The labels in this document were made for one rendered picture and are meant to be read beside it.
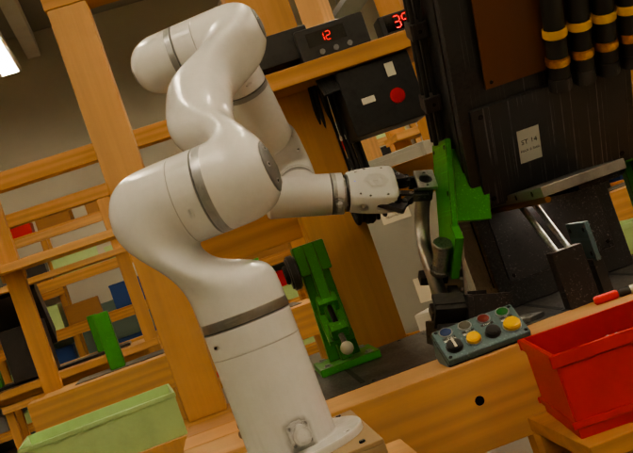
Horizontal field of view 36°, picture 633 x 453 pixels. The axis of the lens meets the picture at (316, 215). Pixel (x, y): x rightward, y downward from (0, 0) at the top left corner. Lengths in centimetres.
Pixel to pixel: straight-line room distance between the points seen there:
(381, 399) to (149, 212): 56
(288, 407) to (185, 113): 44
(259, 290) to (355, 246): 97
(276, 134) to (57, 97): 1031
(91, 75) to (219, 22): 74
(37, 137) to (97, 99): 980
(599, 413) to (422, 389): 34
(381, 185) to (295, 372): 75
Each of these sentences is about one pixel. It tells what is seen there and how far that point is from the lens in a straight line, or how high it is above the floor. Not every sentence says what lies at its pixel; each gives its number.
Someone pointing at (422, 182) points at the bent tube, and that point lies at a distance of 195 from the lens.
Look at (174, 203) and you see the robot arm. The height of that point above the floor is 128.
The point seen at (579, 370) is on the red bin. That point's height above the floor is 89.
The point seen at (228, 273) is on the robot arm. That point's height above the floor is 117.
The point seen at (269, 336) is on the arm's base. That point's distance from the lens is 124.
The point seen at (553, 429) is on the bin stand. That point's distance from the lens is 148.
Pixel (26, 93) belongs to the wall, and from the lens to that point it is 1212.
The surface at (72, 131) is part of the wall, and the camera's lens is 1199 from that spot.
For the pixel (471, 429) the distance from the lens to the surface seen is 164.
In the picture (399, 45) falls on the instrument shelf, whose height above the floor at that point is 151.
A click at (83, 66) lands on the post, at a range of 224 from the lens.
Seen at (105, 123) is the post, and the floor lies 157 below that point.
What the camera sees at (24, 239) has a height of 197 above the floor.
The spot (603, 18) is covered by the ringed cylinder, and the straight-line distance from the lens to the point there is 181.
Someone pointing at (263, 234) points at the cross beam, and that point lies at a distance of 227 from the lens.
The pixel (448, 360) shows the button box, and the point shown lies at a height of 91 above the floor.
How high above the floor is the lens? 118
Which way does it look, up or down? 1 degrees up
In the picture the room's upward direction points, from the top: 19 degrees counter-clockwise
